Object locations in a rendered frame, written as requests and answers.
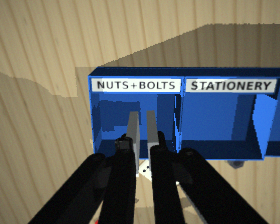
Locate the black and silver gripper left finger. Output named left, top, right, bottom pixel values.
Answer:
left=28, top=111, right=140, bottom=224

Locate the dark grey hex nut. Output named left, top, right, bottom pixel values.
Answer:
left=227, top=160, right=245, bottom=169

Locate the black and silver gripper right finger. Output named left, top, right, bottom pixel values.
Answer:
left=146, top=110, right=269, bottom=224

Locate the blue three-compartment bin rack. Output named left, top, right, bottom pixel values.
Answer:
left=88, top=67, right=280, bottom=161

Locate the white domino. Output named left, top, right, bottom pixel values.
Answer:
left=139, top=160, right=152, bottom=181

